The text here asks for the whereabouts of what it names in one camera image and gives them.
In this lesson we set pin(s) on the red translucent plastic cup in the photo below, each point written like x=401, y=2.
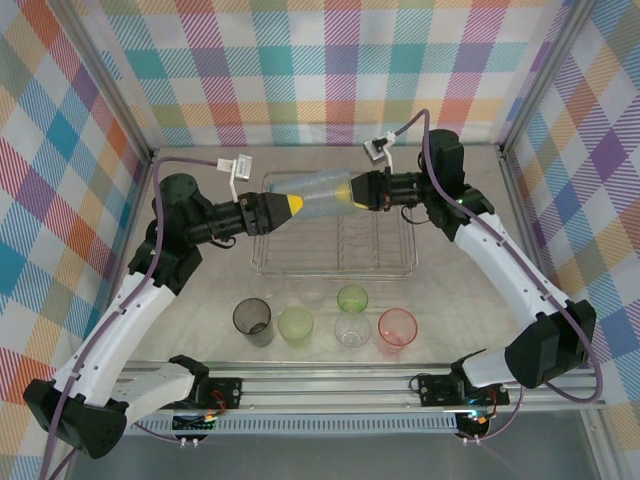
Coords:
x=397, y=327

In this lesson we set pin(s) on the dark grey translucent cup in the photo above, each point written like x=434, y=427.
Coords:
x=252, y=320

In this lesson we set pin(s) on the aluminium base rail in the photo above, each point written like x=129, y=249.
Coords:
x=325, y=385

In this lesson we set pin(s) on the blue translucent plastic cup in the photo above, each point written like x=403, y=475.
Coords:
x=320, y=195

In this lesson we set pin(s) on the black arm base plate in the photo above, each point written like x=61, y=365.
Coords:
x=435, y=390
x=227, y=392

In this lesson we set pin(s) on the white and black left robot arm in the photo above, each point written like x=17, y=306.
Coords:
x=130, y=320

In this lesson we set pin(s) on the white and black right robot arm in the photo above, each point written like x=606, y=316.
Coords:
x=510, y=265

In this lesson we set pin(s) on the pale green tall cup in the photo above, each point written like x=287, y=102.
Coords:
x=295, y=325

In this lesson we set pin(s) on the aluminium frame post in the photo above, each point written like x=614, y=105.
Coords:
x=545, y=75
x=102, y=75

